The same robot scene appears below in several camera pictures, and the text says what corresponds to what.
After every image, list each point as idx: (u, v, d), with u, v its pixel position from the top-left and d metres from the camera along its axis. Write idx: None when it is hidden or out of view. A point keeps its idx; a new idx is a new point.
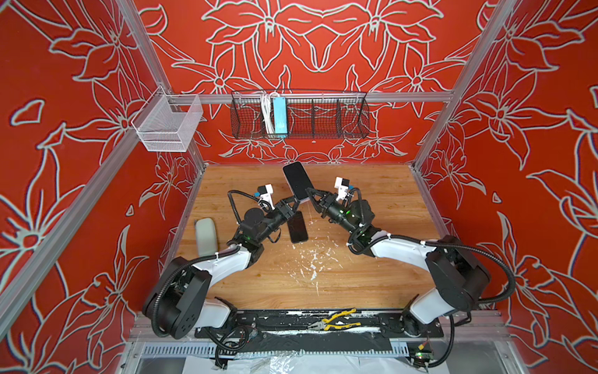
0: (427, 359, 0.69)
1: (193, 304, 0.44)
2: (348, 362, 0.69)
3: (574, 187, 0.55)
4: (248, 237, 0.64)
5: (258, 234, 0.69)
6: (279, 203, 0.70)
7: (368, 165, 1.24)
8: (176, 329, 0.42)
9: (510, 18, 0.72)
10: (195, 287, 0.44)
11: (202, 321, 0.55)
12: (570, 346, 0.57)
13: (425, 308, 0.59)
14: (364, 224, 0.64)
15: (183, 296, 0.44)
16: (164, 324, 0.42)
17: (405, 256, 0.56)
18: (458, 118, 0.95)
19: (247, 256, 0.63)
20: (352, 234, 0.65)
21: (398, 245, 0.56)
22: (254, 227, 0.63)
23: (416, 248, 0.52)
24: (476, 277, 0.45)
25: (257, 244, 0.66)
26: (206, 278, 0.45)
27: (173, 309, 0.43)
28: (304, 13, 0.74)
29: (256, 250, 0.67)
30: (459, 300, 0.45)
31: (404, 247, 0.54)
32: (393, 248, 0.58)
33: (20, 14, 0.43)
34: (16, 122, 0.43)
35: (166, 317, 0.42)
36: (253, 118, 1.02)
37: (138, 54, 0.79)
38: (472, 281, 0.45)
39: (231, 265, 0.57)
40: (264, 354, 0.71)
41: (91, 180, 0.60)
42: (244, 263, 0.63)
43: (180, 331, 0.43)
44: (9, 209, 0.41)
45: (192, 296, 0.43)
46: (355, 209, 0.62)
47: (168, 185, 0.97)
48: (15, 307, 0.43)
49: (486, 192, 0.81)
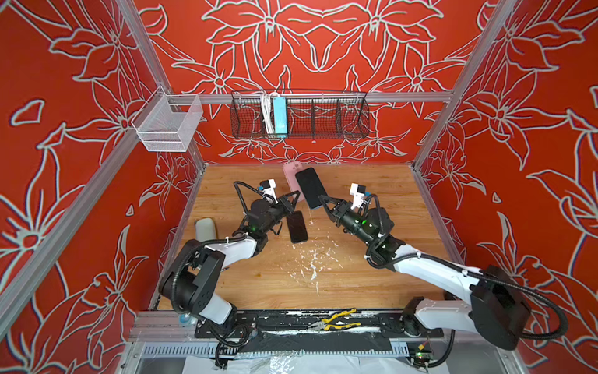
0: (427, 359, 0.69)
1: (209, 281, 0.47)
2: (349, 362, 0.69)
3: (574, 187, 0.55)
4: (254, 227, 0.70)
5: (264, 224, 0.73)
6: (283, 197, 0.74)
7: (368, 165, 1.24)
8: (193, 306, 0.44)
9: (510, 18, 0.72)
10: (210, 266, 0.46)
11: (207, 313, 0.56)
12: (570, 346, 0.57)
13: (436, 319, 0.57)
14: (384, 233, 0.58)
15: (199, 275, 0.46)
16: (181, 302, 0.44)
17: (441, 281, 0.50)
18: (458, 118, 0.95)
19: (254, 245, 0.66)
20: (371, 245, 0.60)
21: (430, 268, 0.51)
22: (260, 216, 0.67)
23: (453, 276, 0.47)
24: (519, 314, 0.42)
25: (262, 234, 0.71)
26: (221, 257, 0.48)
27: (190, 288, 0.45)
28: (304, 13, 0.74)
29: (262, 239, 0.70)
30: (501, 337, 0.41)
31: (441, 272, 0.49)
32: (423, 271, 0.53)
33: (21, 14, 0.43)
34: (16, 122, 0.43)
35: (183, 295, 0.44)
36: (253, 118, 1.02)
37: (138, 54, 0.79)
38: (515, 319, 0.42)
39: (240, 252, 0.61)
40: (264, 354, 0.71)
41: (91, 180, 0.60)
42: (250, 252, 0.66)
43: (198, 308, 0.46)
44: (10, 209, 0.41)
45: (209, 273, 0.46)
46: (374, 217, 0.57)
47: (168, 185, 0.97)
48: (15, 307, 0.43)
49: (486, 192, 0.81)
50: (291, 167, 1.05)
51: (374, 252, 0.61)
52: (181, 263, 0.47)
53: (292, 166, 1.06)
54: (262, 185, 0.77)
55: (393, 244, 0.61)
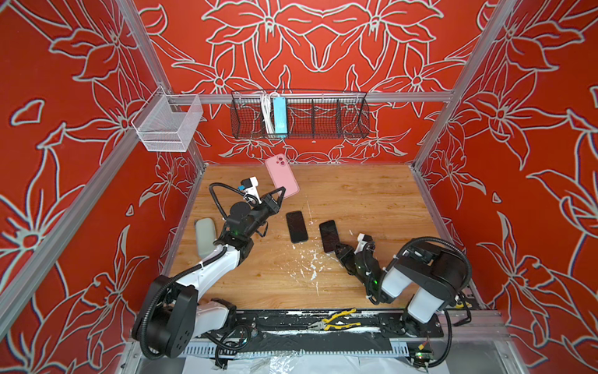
0: (427, 359, 0.69)
1: (183, 321, 0.42)
2: (349, 362, 0.69)
3: (575, 187, 0.55)
4: (236, 232, 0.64)
5: (246, 227, 0.67)
6: (265, 197, 0.69)
7: (368, 165, 1.24)
8: (170, 348, 0.40)
9: (510, 18, 0.72)
10: (181, 305, 0.42)
11: (202, 328, 0.55)
12: (570, 346, 0.57)
13: (420, 305, 0.59)
14: (371, 272, 0.70)
15: (172, 315, 0.42)
16: (157, 345, 0.41)
17: (402, 278, 0.59)
18: (458, 118, 0.95)
19: (237, 254, 0.61)
20: (367, 285, 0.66)
21: (392, 275, 0.61)
22: (240, 221, 0.61)
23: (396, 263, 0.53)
24: (448, 265, 0.48)
25: (246, 238, 0.66)
26: (194, 293, 0.43)
27: (165, 329, 0.41)
28: (304, 13, 0.74)
29: (247, 245, 0.65)
30: (442, 292, 0.47)
31: (395, 272, 0.59)
32: (396, 280, 0.61)
33: (21, 14, 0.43)
34: (16, 122, 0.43)
35: (158, 337, 0.41)
36: (253, 118, 1.02)
37: (138, 54, 0.79)
38: (442, 267, 0.48)
39: (221, 268, 0.56)
40: (264, 354, 0.71)
41: (91, 180, 0.60)
42: (234, 262, 0.61)
43: (177, 349, 0.42)
44: (10, 209, 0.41)
45: (181, 315, 0.41)
46: (360, 259, 0.69)
47: (168, 185, 0.97)
48: (15, 307, 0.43)
49: (486, 192, 0.81)
50: (274, 161, 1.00)
51: (374, 292, 0.69)
52: (149, 305, 0.43)
53: (275, 158, 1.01)
54: (243, 184, 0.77)
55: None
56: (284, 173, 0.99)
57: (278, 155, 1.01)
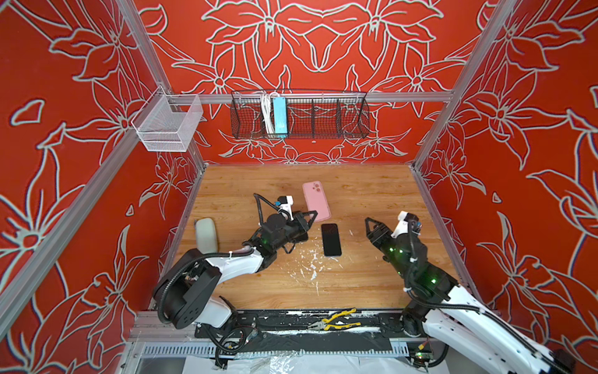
0: (427, 359, 0.69)
1: (198, 298, 0.45)
2: (349, 363, 0.69)
3: (574, 187, 0.55)
4: (265, 241, 0.68)
5: (276, 239, 0.68)
6: (299, 214, 0.72)
7: (368, 165, 1.24)
8: (177, 320, 0.42)
9: (510, 18, 0.72)
10: (203, 283, 0.44)
11: (203, 318, 0.55)
12: (569, 346, 0.57)
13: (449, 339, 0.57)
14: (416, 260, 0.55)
15: (191, 288, 0.44)
16: (168, 312, 0.43)
17: (496, 344, 0.46)
18: (458, 118, 0.95)
19: (259, 261, 0.62)
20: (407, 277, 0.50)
21: (490, 332, 0.46)
22: (273, 232, 0.64)
23: (518, 351, 0.43)
24: None
25: (272, 250, 0.69)
26: (216, 275, 0.46)
27: (179, 300, 0.44)
28: (304, 13, 0.74)
29: (270, 256, 0.66)
30: None
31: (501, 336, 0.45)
32: (477, 328, 0.48)
33: (21, 14, 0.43)
34: (15, 122, 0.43)
35: (170, 306, 0.43)
36: (253, 118, 1.02)
37: (138, 54, 0.79)
38: None
39: (242, 267, 0.58)
40: (264, 354, 0.71)
41: (91, 180, 0.60)
42: (254, 268, 0.62)
43: (181, 323, 0.44)
44: (10, 209, 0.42)
45: (199, 291, 0.44)
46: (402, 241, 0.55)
47: (168, 185, 0.97)
48: (15, 307, 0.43)
49: (486, 192, 0.81)
50: (311, 187, 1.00)
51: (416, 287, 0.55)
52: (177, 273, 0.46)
53: (311, 185, 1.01)
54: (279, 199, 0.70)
55: (444, 278, 0.54)
56: (318, 198, 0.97)
57: (315, 182, 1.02)
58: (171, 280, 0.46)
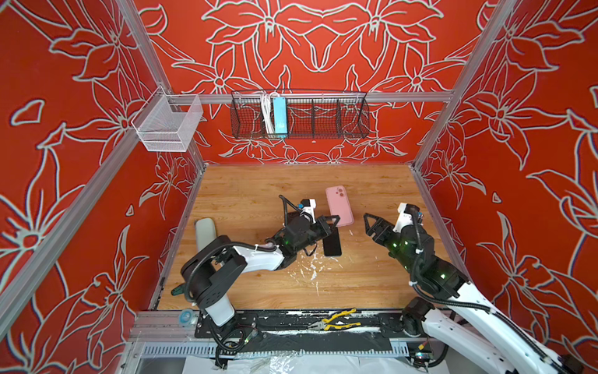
0: (427, 359, 0.69)
1: (223, 283, 0.47)
2: (349, 362, 0.69)
3: (574, 187, 0.55)
4: (286, 241, 0.69)
5: (298, 241, 0.70)
6: (321, 217, 0.72)
7: (368, 165, 1.24)
8: (200, 300, 0.45)
9: (510, 18, 0.72)
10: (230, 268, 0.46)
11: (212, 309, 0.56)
12: (569, 345, 0.57)
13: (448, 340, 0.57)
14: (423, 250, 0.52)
15: (217, 273, 0.46)
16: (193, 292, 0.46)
17: (501, 345, 0.44)
18: (458, 118, 0.95)
19: (279, 259, 0.64)
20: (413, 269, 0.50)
21: (497, 332, 0.44)
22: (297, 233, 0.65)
23: (524, 353, 0.41)
24: None
25: (292, 252, 0.70)
26: (242, 264, 0.48)
27: (204, 282, 0.46)
28: (304, 13, 0.74)
29: (290, 258, 0.67)
30: None
31: (506, 336, 0.43)
32: (483, 326, 0.46)
33: (21, 14, 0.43)
34: (15, 122, 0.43)
35: (195, 287, 0.46)
36: (253, 118, 1.02)
37: (138, 54, 0.79)
38: None
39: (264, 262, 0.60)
40: (264, 354, 0.71)
41: (91, 180, 0.60)
42: (273, 266, 0.64)
43: (202, 305, 0.47)
44: (10, 209, 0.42)
45: (225, 275, 0.46)
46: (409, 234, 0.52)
47: (168, 185, 0.97)
48: (15, 307, 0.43)
49: (486, 192, 0.81)
50: (334, 192, 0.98)
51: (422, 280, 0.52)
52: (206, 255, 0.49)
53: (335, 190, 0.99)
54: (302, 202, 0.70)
55: (452, 274, 0.51)
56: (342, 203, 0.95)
57: (338, 186, 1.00)
58: (202, 260, 0.48)
